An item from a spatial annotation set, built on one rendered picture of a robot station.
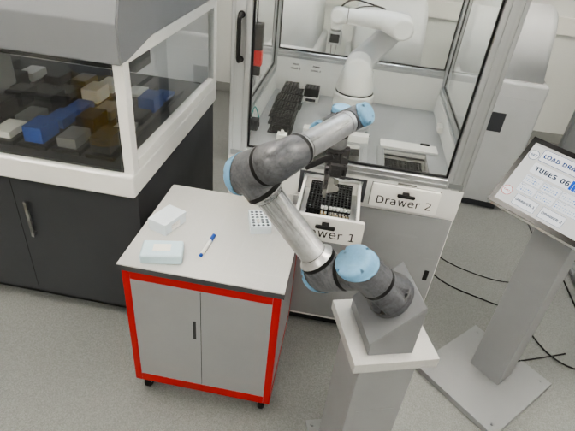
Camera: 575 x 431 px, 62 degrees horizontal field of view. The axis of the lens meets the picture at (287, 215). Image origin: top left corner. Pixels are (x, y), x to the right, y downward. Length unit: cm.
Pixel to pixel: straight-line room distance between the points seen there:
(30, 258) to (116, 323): 54
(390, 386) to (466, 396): 86
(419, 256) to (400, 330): 85
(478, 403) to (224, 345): 125
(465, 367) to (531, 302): 55
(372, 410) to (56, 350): 154
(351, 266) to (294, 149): 38
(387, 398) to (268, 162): 96
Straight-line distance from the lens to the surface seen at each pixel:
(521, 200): 208
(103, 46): 185
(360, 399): 175
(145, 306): 195
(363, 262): 137
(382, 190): 208
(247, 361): 201
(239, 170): 130
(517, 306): 236
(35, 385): 252
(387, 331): 150
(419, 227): 221
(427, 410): 247
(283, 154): 123
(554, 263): 219
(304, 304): 255
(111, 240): 238
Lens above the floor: 193
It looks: 34 degrees down
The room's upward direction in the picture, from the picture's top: 6 degrees clockwise
